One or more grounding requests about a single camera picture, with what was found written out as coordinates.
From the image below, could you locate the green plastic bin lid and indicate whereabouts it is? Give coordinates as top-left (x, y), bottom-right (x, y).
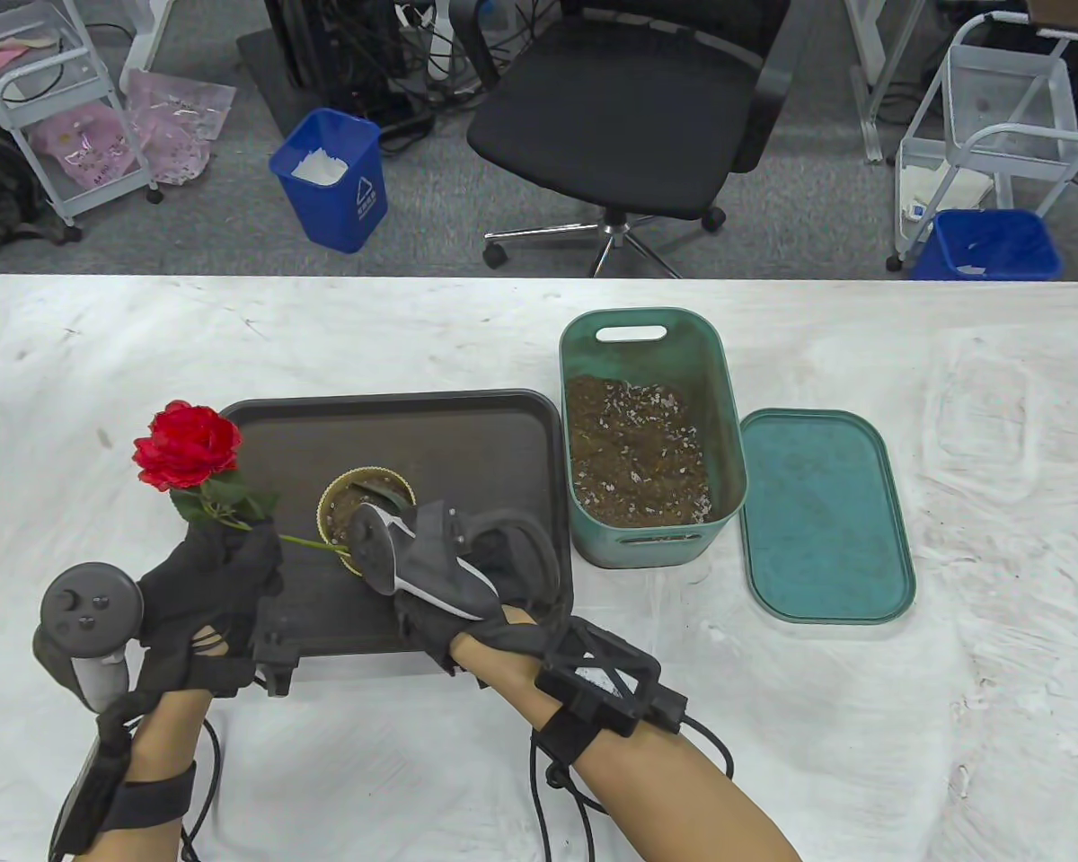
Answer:
top-left (738, 409), bottom-right (917, 627)

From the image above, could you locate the brown potting mix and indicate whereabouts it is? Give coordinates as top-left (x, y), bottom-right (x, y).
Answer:
top-left (566, 375), bottom-right (712, 529)
top-left (326, 483), bottom-right (410, 544)

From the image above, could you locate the blue waste bin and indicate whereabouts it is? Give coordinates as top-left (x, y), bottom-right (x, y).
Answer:
top-left (269, 108), bottom-right (389, 255)
top-left (912, 209), bottom-right (1064, 282)

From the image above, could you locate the grey handheld controller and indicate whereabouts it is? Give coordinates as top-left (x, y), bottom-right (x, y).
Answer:
top-left (349, 501), bottom-right (562, 622)
top-left (34, 562), bottom-right (145, 715)

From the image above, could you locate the person's left forearm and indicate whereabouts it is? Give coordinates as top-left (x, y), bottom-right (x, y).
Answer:
top-left (76, 690), bottom-right (216, 862)

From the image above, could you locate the person's right forearm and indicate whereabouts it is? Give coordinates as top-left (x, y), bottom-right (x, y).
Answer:
top-left (451, 606), bottom-right (805, 862)

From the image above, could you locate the black office chair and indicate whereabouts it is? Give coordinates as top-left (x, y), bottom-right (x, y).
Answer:
top-left (449, 0), bottom-right (793, 277)

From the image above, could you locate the black wrist strap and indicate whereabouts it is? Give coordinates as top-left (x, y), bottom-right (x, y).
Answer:
top-left (49, 727), bottom-right (201, 854)
top-left (533, 618), bottom-right (688, 766)

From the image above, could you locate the green plastic bin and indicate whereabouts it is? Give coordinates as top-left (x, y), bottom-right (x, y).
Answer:
top-left (560, 308), bottom-right (748, 570)

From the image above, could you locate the white wire cart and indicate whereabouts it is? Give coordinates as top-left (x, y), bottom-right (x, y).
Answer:
top-left (887, 13), bottom-right (1078, 273)
top-left (0, 0), bottom-right (163, 227)

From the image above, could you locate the white crumpled paper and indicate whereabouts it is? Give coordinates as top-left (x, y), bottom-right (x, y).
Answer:
top-left (290, 149), bottom-right (349, 187)

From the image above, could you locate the person's left hand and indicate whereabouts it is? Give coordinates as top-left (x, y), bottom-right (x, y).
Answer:
top-left (137, 523), bottom-right (285, 699)

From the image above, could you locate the yellow ribbed flower pot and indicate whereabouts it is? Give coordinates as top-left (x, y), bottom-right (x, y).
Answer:
top-left (316, 467), bottom-right (419, 576)

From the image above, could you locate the black floor mat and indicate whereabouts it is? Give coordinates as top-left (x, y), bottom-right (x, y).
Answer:
top-left (236, 27), bottom-right (432, 140)

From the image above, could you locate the dark brown plastic tray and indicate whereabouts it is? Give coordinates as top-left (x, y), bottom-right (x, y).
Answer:
top-left (220, 389), bottom-right (576, 658)

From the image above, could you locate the pink plastic bag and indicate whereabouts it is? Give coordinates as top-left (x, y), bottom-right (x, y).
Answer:
top-left (124, 69), bottom-right (237, 187)
top-left (34, 101), bottom-right (136, 189)

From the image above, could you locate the red artificial rose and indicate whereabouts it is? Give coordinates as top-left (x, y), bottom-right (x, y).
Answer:
top-left (132, 400), bottom-right (351, 554)

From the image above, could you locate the black computer tower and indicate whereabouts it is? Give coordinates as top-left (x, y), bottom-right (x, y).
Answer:
top-left (265, 0), bottom-right (411, 98)

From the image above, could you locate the person's right hand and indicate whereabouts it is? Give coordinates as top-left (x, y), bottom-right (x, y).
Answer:
top-left (393, 588), bottom-right (562, 679)

